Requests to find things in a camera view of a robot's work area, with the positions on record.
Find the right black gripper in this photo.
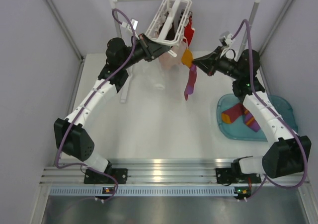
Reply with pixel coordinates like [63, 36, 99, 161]
[192, 46, 242, 80]

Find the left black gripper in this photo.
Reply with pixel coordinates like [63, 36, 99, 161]
[120, 32, 169, 69]

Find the pink sock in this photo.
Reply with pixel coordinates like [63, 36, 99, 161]
[159, 45, 186, 70]

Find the white sock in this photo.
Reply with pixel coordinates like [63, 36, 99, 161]
[142, 61, 165, 90]

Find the white plastic clip hanger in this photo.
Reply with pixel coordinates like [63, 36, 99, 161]
[145, 0, 192, 48]

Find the orange purple sock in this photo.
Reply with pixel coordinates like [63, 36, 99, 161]
[181, 49, 197, 101]
[221, 103, 261, 132]

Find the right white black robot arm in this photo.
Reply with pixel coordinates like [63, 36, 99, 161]
[192, 47, 311, 189]

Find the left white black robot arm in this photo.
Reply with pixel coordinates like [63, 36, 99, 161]
[54, 34, 171, 183]

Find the red sock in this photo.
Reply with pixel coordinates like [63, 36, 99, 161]
[183, 17, 195, 46]

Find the brown striped sock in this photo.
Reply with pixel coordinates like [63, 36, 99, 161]
[166, 9, 193, 40]

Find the teal plastic basket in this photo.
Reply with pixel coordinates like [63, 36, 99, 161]
[216, 94, 299, 142]

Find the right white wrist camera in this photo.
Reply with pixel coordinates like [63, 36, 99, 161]
[219, 31, 234, 51]

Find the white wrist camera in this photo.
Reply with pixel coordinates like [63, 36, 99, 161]
[219, 31, 234, 51]
[121, 18, 139, 37]

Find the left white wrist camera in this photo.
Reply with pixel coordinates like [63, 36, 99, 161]
[121, 18, 139, 37]

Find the aluminium mounting rail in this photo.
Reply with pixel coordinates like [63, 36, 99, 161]
[39, 158, 310, 185]

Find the perforated cable duct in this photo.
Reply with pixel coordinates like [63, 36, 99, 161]
[49, 186, 251, 197]

